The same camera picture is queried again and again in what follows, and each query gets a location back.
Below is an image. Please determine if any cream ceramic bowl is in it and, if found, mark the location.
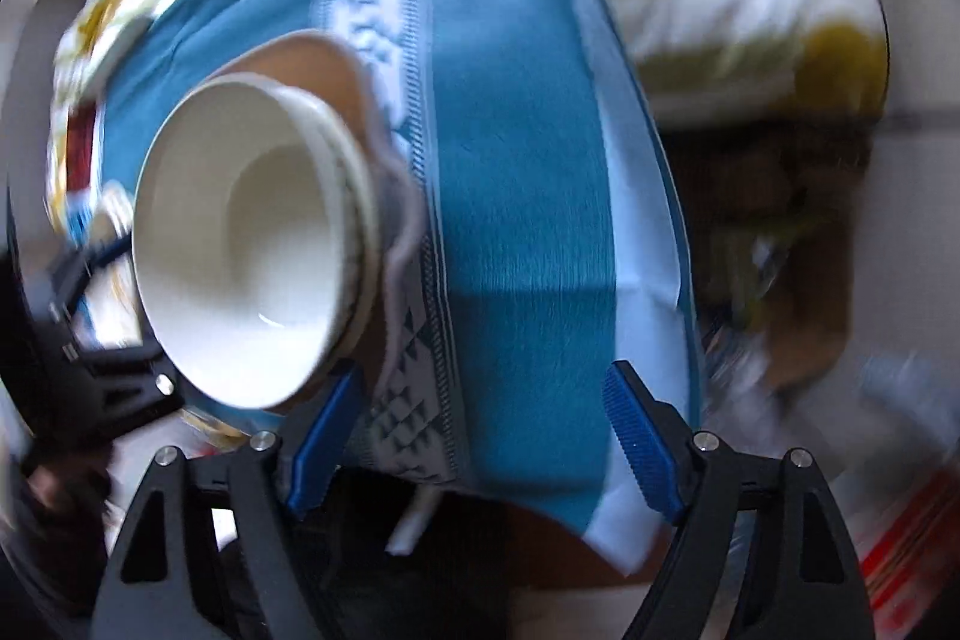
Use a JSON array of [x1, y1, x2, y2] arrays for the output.
[[262, 78, 381, 367]]

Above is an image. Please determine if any pink wavy-rim bowl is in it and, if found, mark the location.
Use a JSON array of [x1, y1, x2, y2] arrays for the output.
[[212, 29, 427, 399]]

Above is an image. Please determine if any blue patterned tablecloth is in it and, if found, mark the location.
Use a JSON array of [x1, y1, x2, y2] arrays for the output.
[[103, 0, 700, 573]]

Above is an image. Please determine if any small white bowl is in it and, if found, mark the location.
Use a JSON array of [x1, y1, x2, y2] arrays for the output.
[[132, 73, 353, 409]]

